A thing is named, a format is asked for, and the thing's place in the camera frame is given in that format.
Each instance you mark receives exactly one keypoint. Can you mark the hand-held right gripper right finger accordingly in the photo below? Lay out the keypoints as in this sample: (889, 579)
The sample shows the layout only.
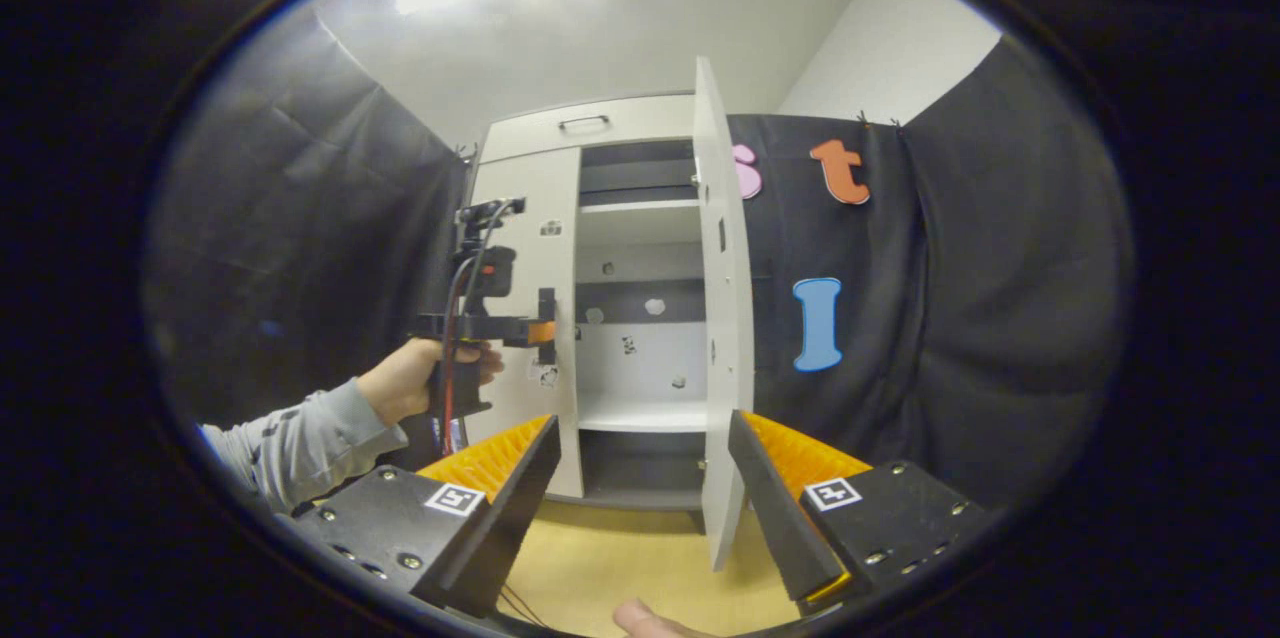
(775, 508)

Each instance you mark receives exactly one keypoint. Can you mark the grey double-door shoe cabinet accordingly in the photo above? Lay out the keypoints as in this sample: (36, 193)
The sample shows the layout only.
(640, 358)

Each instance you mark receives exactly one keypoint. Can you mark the grey cabinet drawer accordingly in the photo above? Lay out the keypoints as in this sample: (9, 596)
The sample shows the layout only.
(640, 123)

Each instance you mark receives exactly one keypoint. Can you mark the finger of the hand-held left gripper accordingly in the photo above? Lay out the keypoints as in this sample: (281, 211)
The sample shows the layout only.
(538, 332)

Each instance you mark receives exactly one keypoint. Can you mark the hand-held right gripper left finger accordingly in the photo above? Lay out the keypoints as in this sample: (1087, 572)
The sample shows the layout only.
(520, 498)

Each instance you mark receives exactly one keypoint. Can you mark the grey cabinet door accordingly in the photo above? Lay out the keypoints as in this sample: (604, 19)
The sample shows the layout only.
(725, 318)
(530, 173)

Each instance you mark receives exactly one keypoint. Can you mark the white cabinet shelf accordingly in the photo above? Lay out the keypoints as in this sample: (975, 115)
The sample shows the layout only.
(645, 415)
(640, 206)

